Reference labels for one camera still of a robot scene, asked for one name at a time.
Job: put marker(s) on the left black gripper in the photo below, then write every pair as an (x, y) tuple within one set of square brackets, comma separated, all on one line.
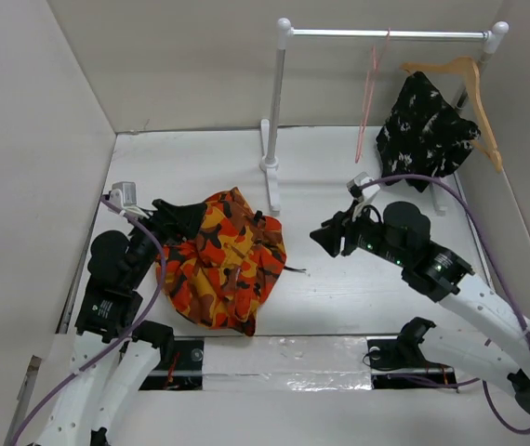
[(176, 221)]

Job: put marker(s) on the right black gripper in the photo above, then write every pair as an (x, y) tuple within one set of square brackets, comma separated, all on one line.
[(328, 236)]

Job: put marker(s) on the orange camouflage trousers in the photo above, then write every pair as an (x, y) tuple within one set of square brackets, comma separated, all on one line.
[(221, 277)]

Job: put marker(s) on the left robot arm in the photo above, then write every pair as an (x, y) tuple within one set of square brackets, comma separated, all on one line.
[(115, 347)]

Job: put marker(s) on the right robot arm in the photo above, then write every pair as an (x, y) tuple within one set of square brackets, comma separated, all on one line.
[(402, 235)]

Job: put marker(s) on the wooden hanger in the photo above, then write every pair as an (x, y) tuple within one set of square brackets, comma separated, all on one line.
[(468, 70)]

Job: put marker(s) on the black white patterned garment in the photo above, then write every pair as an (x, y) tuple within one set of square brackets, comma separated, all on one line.
[(423, 134)]

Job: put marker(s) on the white clothes rack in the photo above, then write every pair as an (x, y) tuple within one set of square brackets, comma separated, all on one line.
[(269, 164)]

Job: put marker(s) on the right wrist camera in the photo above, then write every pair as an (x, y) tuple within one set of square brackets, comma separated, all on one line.
[(359, 192)]

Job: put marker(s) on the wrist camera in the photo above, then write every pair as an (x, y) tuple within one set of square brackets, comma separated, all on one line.
[(359, 192), (123, 194)]

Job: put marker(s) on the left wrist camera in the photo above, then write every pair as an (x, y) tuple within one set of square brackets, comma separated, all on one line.
[(123, 194)]

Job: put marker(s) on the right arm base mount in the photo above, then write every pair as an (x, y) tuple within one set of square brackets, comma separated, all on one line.
[(392, 370)]

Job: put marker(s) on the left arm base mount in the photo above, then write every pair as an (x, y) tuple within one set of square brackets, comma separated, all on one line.
[(183, 371)]

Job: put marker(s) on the pink wire hanger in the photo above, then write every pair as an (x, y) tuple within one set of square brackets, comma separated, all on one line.
[(376, 57)]

